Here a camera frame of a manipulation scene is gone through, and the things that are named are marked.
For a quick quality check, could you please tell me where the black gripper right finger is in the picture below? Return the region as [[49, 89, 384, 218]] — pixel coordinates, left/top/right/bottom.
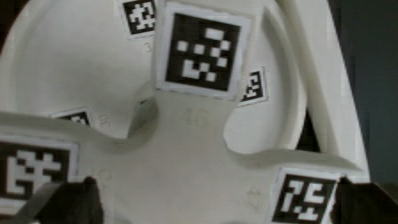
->
[[331, 178, 398, 224]]

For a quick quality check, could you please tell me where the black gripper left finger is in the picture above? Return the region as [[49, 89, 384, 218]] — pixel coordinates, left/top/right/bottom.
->
[[0, 177, 104, 224]]

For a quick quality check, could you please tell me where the white U-shaped obstacle fence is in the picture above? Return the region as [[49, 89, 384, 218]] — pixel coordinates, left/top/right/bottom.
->
[[278, 0, 370, 183]]

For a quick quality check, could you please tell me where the white round table top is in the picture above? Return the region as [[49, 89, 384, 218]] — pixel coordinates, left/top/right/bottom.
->
[[0, 0, 306, 154]]

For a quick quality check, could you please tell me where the white cross-shaped table base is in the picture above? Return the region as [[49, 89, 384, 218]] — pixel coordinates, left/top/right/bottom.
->
[[0, 1, 365, 224]]

